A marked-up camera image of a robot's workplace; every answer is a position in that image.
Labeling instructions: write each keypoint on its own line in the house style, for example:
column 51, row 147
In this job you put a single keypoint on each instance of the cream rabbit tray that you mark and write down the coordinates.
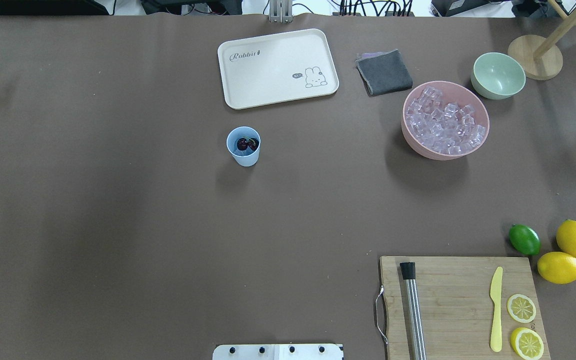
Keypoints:
column 276, row 68

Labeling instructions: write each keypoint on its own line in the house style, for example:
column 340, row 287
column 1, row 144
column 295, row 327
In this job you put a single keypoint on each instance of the grey folded cloth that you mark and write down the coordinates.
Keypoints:
column 384, row 72

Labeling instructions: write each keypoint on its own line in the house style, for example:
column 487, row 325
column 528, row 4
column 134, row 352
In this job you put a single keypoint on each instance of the aluminium frame post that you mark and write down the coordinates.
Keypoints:
column 280, row 11

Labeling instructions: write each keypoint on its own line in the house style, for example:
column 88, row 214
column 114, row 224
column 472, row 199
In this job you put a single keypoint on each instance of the wooden cup tree stand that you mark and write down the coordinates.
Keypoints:
column 539, row 57

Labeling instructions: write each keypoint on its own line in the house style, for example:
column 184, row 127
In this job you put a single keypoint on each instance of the mint green bowl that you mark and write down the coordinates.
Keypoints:
column 497, row 76

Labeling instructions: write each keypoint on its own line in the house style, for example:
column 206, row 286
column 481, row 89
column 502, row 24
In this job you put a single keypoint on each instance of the pink bowl of ice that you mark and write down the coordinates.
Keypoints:
column 443, row 120

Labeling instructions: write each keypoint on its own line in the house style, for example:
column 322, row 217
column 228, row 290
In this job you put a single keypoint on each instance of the dark red cherry pair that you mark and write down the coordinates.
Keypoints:
column 247, row 145

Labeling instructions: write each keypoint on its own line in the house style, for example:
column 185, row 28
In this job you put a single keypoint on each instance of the yellow plastic knife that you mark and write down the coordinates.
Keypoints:
column 495, row 294

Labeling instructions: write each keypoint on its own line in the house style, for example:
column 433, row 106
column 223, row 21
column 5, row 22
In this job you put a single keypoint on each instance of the white camera pillar base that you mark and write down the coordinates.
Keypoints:
column 279, row 351

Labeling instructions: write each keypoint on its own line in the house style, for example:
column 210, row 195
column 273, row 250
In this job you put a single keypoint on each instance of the light blue plastic cup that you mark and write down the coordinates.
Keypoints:
column 243, row 131

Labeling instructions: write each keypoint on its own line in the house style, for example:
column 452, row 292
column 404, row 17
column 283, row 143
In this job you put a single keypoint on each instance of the steel muddler black tip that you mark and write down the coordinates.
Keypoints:
column 408, row 272

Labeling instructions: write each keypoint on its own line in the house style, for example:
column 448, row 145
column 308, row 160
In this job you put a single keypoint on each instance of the lemon slice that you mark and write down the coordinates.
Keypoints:
column 527, row 343
column 521, row 308

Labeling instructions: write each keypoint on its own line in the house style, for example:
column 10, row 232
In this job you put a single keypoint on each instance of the green lime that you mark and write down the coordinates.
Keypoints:
column 524, row 239

